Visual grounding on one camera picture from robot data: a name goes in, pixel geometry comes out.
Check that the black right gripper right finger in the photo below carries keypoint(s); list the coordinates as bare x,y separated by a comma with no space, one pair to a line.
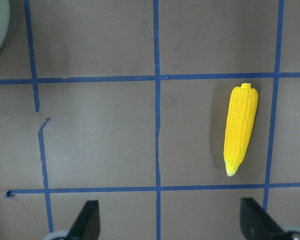
256,224

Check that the yellow plastic corn cob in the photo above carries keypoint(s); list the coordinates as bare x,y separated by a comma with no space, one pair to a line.
240,119

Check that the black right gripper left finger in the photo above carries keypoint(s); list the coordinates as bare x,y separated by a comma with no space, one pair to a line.
87,224

